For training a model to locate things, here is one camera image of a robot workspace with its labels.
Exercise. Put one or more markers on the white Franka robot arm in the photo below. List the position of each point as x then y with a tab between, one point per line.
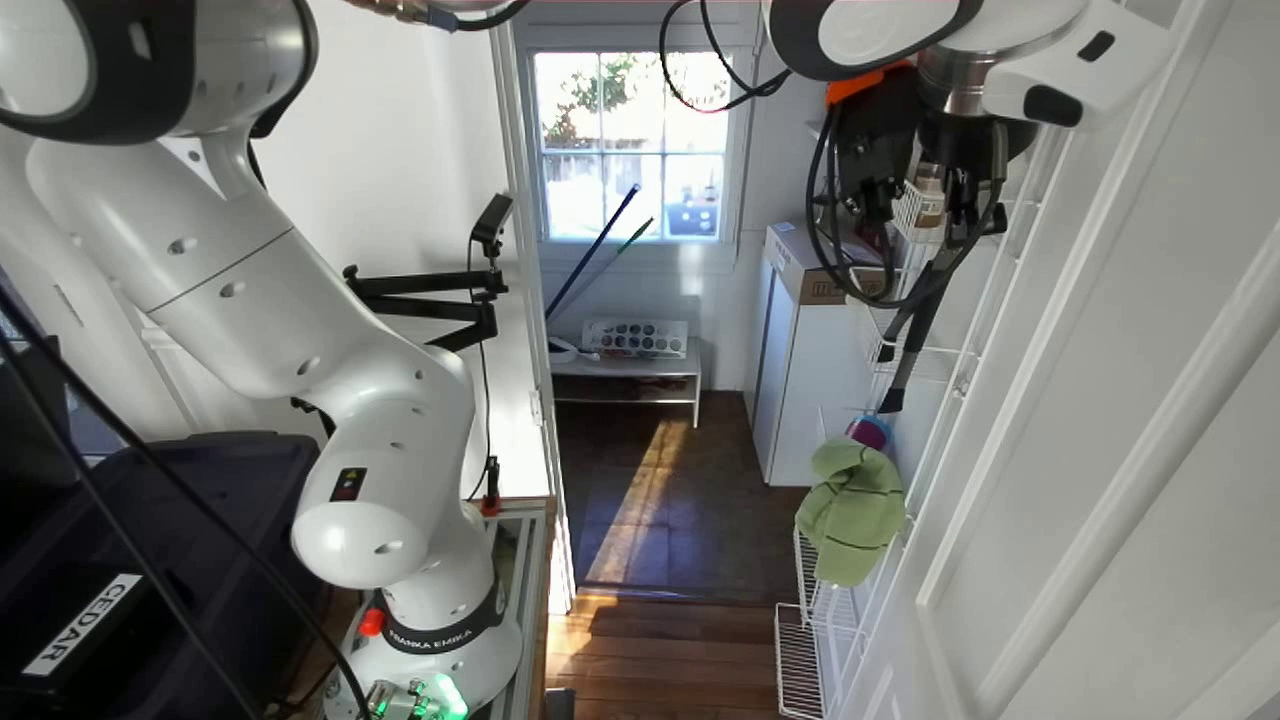
265	306

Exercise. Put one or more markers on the pink plastic cup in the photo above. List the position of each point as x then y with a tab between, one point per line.
869	432

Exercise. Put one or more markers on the white cabinet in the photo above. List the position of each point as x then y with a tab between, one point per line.
802	384

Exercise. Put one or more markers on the black broom pole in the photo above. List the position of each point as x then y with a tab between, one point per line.
623	259
594	247

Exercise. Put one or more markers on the green cloth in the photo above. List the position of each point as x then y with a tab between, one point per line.
852	512

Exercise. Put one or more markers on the white framed window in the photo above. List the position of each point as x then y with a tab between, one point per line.
624	147

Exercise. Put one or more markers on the black tongs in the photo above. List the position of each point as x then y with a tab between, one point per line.
932	287

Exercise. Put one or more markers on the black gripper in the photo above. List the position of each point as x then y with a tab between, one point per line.
983	154

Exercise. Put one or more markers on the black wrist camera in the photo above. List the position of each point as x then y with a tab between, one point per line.
873	142

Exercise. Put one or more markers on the black equipment case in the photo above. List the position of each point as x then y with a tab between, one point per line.
163	584

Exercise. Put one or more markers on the white metal stand frame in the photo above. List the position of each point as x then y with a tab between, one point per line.
535	603

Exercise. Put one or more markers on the white panel door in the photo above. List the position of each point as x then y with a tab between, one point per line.
1134	464

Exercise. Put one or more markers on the white low bench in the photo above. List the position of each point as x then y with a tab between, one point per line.
624	382

